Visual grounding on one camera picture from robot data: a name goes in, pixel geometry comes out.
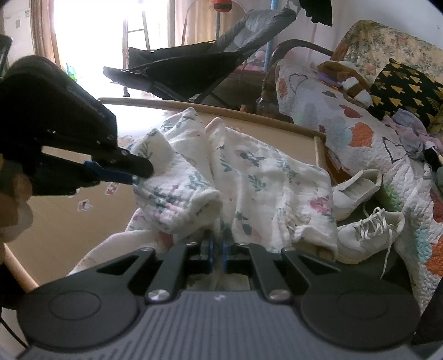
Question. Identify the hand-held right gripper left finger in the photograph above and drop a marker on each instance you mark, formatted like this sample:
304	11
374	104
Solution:
208	252

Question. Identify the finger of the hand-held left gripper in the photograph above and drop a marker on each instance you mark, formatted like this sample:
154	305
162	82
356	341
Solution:
135	168
103	173

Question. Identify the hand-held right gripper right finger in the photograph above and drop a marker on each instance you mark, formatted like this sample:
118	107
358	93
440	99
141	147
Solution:
225	254

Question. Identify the floral baby shirt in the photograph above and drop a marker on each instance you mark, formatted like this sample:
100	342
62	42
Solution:
263	180

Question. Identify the purple crumpled clothes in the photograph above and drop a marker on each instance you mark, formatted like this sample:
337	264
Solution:
412	131

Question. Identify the person's left hand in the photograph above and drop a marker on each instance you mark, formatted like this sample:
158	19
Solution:
19	214

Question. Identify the beige curtain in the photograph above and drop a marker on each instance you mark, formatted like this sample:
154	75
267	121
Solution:
43	34

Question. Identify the black folding lounge chair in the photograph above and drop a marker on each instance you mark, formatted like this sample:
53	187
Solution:
193	65

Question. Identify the wooden stool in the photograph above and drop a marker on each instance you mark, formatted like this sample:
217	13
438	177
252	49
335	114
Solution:
145	31

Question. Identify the white laced sneaker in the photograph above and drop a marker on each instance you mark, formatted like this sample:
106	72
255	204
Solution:
363	239

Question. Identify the brown glass jar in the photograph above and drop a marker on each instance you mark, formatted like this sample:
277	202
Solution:
266	100

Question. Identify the heart patterned quilt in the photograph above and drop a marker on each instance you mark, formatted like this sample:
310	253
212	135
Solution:
360	138

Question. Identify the toy basketball hoop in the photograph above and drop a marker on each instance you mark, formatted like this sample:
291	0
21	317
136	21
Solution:
221	5

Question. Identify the blue pole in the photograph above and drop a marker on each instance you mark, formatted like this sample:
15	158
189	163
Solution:
271	34

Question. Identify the curved dark metal armrest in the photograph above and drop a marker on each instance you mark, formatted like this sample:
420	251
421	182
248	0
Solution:
301	43

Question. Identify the brown plush toy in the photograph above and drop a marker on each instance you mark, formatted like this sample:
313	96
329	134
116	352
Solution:
346	76

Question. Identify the black hanging garment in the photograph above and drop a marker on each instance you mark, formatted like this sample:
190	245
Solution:
316	12

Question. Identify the black pillow yellow trees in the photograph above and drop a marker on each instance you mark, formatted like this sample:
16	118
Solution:
408	93

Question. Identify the floral sofa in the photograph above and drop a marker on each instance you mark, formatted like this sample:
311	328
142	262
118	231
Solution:
387	38

